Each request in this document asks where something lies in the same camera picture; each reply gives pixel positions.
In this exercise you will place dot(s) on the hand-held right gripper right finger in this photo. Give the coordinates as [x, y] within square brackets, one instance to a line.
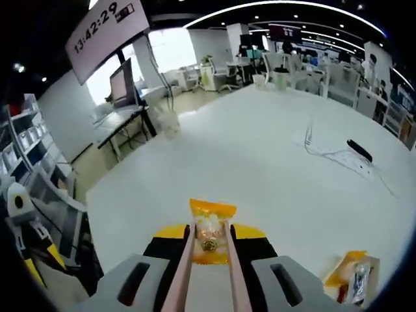
[260, 248]

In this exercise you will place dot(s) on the black monitor on stand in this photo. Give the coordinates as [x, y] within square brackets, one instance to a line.
[247, 44]

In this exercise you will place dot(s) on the green potted plant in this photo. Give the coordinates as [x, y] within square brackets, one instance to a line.
[206, 60]

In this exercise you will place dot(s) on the white mesh office chair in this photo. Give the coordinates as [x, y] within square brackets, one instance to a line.
[292, 70]
[343, 84]

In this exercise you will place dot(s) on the dark hanging sign screen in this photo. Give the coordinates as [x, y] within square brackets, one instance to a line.
[285, 31]

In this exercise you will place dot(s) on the pink food tongs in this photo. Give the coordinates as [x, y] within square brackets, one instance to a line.
[182, 276]

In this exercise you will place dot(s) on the small white cup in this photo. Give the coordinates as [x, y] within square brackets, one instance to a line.
[259, 81]

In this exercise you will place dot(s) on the group of round ceiling spotlights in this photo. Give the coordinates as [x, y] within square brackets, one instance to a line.
[256, 17]

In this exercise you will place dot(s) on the black desk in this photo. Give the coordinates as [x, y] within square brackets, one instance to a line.
[130, 113]

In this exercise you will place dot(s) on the long ceiling light strip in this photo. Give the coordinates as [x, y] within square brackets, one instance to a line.
[403, 76]
[292, 5]

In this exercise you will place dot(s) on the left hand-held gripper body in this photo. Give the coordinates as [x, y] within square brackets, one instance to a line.
[19, 204]

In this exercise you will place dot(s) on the large display screen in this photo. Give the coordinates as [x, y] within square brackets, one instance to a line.
[107, 35]

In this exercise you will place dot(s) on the beige hexagonal container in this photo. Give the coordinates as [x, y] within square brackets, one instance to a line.
[375, 269]

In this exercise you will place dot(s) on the display stand pole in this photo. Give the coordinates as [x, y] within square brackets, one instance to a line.
[122, 58]

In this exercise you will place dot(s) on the small monitor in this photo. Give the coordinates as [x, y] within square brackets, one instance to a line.
[122, 84]

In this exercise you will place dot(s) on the red food candy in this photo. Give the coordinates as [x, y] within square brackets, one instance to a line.
[343, 293]

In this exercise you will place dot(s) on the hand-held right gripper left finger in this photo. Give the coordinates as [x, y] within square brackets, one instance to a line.
[162, 250]

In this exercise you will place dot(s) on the white cup with dark lid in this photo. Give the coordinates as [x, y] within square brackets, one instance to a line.
[280, 79]

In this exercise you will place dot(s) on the black oblong device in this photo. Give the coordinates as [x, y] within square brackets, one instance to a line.
[359, 150]

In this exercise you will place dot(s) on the yellow clear food packet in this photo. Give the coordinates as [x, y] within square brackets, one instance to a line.
[211, 211]
[344, 266]

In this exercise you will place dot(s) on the white storage shelf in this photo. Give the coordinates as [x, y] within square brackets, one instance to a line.
[29, 139]

